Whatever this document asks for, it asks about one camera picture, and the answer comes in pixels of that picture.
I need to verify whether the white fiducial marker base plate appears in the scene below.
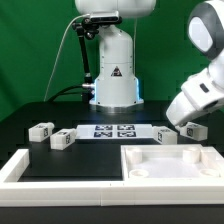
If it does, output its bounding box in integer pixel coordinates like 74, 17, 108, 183
77, 124, 153, 140

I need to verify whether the white square tabletop panel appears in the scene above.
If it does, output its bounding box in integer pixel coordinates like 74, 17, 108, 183
121, 144, 224, 181

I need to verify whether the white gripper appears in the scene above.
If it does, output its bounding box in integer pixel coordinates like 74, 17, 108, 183
166, 69, 224, 126

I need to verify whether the grey camera on mount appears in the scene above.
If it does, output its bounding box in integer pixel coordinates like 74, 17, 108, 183
90, 11, 121, 23

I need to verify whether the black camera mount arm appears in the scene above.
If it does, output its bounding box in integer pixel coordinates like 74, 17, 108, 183
72, 17, 99, 83

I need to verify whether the white camera cable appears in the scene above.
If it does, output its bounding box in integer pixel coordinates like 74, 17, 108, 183
43, 13, 91, 102

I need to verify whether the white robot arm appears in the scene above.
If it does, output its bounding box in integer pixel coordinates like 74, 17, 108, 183
75, 0, 224, 126

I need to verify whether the black cable bundle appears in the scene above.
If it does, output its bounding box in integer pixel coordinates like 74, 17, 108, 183
46, 83, 96, 103

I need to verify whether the white U-shaped obstacle fence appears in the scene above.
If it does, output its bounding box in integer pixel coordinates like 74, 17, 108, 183
0, 149, 224, 207

